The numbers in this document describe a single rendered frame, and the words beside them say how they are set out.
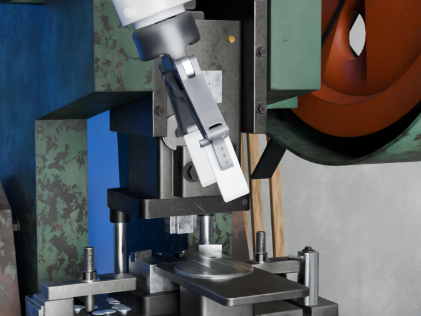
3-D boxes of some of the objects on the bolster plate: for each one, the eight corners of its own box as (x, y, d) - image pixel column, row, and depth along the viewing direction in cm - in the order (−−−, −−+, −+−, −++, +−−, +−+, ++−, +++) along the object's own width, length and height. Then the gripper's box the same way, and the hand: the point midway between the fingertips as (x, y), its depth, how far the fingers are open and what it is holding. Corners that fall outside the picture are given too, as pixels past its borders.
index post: (319, 305, 151) (320, 247, 150) (304, 306, 150) (305, 249, 149) (310, 301, 153) (311, 244, 153) (295, 303, 152) (296, 246, 151)
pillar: (213, 270, 163) (213, 192, 162) (202, 271, 162) (202, 194, 161) (208, 268, 165) (208, 191, 164) (197, 269, 164) (197, 192, 163)
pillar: (128, 279, 156) (128, 198, 154) (116, 281, 155) (115, 199, 153) (123, 277, 158) (123, 197, 156) (111, 278, 157) (111, 197, 155)
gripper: (119, 35, 118) (179, 188, 121) (143, 26, 93) (216, 217, 97) (173, 15, 119) (230, 167, 122) (210, 0, 94) (280, 190, 98)
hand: (221, 180), depth 109 cm, fingers open, 13 cm apart
